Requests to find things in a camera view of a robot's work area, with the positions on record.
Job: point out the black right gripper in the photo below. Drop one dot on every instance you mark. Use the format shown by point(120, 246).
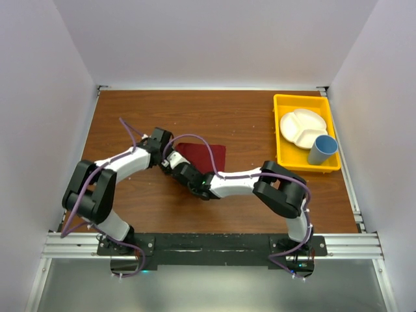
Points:
point(193, 167)

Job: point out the dark red cloth napkin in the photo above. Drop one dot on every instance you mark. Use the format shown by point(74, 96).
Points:
point(198, 155)

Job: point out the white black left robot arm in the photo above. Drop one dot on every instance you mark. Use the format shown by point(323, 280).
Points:
point(90, 192)

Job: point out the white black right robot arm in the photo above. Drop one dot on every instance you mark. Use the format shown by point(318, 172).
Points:
point(283, 192)

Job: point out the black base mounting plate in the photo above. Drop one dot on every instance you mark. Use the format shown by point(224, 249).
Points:
point(301, 262)

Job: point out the yellow plastic tray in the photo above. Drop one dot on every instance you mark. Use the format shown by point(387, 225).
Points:
point(289, 155)

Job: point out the white divided plate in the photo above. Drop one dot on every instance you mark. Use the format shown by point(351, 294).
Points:
point(301, 127)

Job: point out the blue plastic cup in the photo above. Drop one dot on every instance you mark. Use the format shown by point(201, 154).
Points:
point(323, 148)

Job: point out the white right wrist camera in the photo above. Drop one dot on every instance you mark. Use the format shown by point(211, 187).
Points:
point(173, 160)

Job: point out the aluminium frame rail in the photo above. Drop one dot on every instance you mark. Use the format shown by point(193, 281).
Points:
point(332, 246)

